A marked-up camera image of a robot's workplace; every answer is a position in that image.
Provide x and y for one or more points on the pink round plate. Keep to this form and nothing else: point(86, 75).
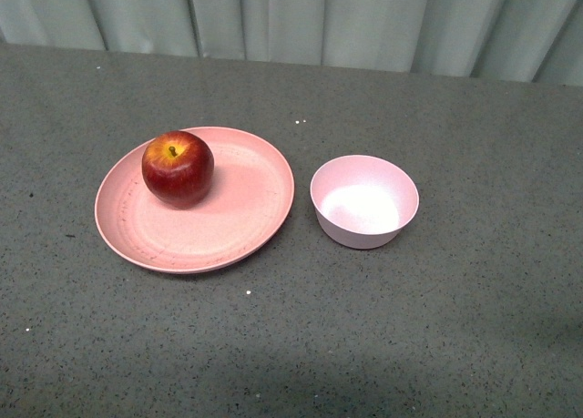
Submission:
point(251, 196)

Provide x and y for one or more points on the red yellow apple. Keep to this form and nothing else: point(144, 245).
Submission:
point(177, 168)

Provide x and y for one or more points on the white pleated curtain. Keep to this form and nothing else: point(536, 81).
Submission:
point(518, 40)

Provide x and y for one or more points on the light pink bowl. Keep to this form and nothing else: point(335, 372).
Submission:
point(363, 202)

